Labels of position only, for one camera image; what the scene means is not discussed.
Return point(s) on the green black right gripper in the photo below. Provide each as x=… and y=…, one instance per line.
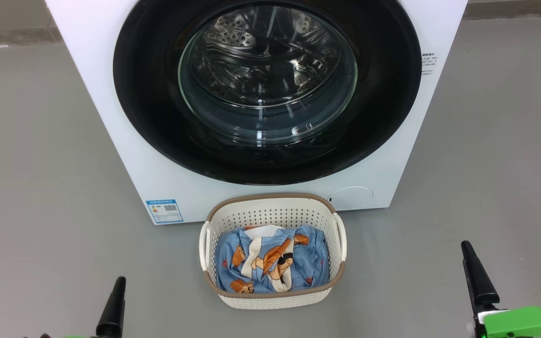
x=524, y=324

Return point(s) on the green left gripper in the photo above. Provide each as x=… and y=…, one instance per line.
x=80, y=336

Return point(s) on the blue cartoon print garment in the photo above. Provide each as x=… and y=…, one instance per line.
x=315, y=263
x=256, y=267

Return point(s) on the round glass washer door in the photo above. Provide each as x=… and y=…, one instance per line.
x=148, y=94

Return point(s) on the white front-load washing machine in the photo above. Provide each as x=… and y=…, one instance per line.
x=96, y=94

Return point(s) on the blue energy label sticker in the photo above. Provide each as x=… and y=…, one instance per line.
x=165, y=211

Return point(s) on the round white filter cover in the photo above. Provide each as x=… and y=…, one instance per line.
x=351, y=197

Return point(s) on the cream perforated laundry basket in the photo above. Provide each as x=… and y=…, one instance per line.
x=270, y=213

